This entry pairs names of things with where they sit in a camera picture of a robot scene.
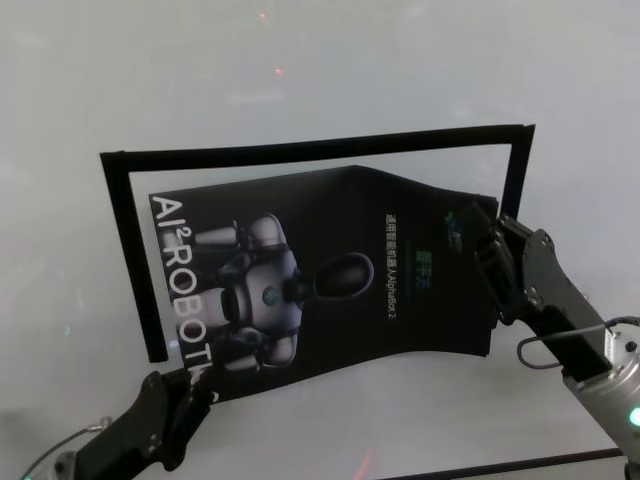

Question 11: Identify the thin wire loop cable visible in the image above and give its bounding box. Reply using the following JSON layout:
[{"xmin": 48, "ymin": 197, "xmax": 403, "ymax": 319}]
[
  {"xmin": 516, "ymin": 315, "xmax": 640, "ymax": 371},
  {"xmin": 19, "ymin": 415, "xmax": 112, "ymax": 480}
]

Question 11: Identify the black tape frame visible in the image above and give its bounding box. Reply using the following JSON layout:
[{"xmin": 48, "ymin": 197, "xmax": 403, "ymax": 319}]
[{"xmin": 99, "ymin": 122, "xmax": 537, "ymax": 365}]

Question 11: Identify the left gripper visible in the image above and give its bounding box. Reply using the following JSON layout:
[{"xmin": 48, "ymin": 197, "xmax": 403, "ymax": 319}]
[{"xmin": 73, "ymin": 368, "xmax": 222, "ymax": 474}]

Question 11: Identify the black robot poster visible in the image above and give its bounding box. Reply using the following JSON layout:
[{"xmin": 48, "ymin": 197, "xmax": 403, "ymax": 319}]
[{"xmin": 148, "ymin": 163, "xmax": 500, "ymax": 404}]

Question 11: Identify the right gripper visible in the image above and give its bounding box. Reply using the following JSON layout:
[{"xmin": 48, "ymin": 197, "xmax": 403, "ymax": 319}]
[{"xmin": 457, "ymin": 198, "xmax": 617, "ymax": 384}]

